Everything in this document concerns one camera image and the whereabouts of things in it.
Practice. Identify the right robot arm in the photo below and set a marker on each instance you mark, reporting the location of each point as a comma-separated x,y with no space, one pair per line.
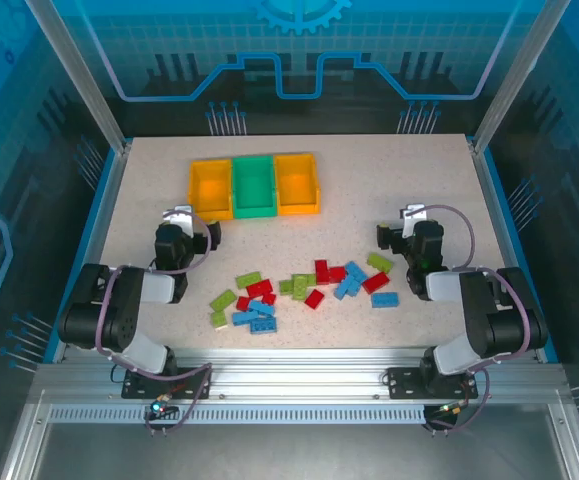
484,320

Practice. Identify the green plastic bin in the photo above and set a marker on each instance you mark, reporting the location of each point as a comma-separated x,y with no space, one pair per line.
253,190

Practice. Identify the aluminium frame post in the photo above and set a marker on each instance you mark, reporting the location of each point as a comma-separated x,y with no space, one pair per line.
91,90
509,90

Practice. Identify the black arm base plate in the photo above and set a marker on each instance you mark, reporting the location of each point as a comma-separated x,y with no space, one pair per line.
189,385
404,382

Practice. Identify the blue lego brick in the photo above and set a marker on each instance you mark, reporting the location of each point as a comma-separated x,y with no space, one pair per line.
264,326
347,288
355,271
245,318
261,306
385,300

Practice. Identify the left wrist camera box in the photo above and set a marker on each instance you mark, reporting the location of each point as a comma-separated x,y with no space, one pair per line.
179,215

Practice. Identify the orange plastic bin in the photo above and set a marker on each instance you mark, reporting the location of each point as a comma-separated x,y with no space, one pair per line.
210,192
296,187

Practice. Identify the small green lego brick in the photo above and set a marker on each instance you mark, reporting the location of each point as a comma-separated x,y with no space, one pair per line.
285,286
218,319

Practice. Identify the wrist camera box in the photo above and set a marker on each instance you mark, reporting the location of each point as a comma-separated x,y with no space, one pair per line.
179,215
414,212

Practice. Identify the small connector board with LED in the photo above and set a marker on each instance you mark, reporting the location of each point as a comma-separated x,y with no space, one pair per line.
161,407
449,410

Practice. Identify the blue table side rail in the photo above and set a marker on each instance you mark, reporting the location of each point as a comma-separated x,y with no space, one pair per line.
503,210
97,210

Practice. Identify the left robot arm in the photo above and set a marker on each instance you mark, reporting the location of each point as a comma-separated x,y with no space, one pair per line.
129,325

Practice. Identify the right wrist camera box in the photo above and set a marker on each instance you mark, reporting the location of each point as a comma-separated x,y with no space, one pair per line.
414,212

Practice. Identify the metal tray shelf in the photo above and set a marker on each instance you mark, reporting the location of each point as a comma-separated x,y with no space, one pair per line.
294,455

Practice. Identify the blue printed back panel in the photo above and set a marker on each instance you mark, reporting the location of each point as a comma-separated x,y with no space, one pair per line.
294,50

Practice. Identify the aluminium mounting rail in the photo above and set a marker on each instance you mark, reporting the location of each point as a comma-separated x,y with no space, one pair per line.
294,370

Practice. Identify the small red lego brick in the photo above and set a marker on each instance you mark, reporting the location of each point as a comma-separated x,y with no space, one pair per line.
242,303
269,298

